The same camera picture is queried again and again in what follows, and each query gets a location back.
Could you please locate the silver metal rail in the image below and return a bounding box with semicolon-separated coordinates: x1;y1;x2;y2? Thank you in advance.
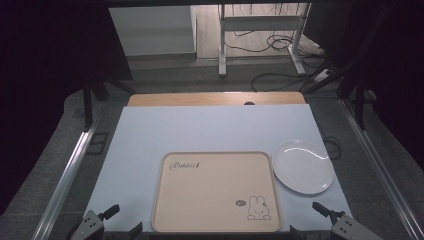
337;98;424;240
31;126;102;240

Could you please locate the thin black looped cable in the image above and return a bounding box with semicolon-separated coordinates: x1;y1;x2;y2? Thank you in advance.
320;131;342;161

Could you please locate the pale blue table mat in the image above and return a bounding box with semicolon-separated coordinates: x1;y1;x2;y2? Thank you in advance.
84;105;354;233

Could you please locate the white power strip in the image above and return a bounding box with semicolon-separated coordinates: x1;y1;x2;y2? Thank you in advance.
312;68;333;83

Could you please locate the black floor socket cover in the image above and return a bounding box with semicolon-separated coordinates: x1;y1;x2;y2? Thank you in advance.
85;131;110;156

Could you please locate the beige tray with rabbit print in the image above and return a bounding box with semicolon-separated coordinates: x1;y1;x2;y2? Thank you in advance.
150;151;283;233

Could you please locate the white metal desk frame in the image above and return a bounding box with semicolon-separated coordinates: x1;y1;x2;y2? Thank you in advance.
217;3;313;78

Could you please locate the black cable tangle on floor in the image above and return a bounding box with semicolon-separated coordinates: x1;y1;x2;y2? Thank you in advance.
222;29;323;57

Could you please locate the white cabinet panel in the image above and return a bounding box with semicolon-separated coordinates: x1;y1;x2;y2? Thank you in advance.
108;5;198;57

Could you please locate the white round plate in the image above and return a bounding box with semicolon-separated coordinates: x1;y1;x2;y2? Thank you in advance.
271;139;336;196

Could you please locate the black metal stand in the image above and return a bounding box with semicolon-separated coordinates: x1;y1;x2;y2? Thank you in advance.
335;56;368;132
81;78;137;132

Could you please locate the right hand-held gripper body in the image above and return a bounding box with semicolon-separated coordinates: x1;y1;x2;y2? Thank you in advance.
328;209;385;240

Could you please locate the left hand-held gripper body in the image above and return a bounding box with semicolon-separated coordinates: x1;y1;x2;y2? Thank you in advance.
69;209;106;240

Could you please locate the long black floor cable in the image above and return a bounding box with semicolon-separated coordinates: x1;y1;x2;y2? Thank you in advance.
250;68;326;93

